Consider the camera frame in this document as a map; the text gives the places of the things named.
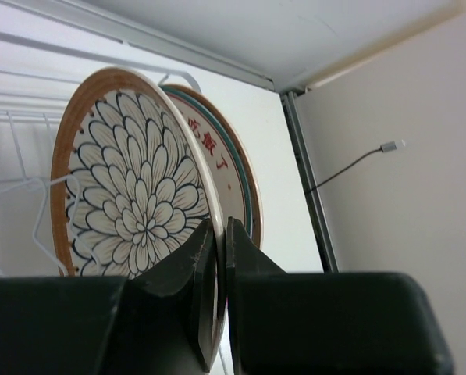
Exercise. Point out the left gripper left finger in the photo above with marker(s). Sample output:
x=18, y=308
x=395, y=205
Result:
x=157, y=323

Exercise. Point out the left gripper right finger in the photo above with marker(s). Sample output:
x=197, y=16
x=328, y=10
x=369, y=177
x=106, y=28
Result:
x=327, y=323

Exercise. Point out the floral orange-rim plate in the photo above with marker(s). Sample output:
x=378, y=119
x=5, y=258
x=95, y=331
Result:
x=258, y=223
x=130, y=183

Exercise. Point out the sunburst pattern plate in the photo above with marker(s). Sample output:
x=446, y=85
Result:
x=221, y=155

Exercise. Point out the black cable white plug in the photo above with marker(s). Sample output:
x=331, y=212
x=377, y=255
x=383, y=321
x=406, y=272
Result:
x=387, y=147

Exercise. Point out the white wire dish rack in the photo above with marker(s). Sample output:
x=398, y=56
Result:
x=37, y=80

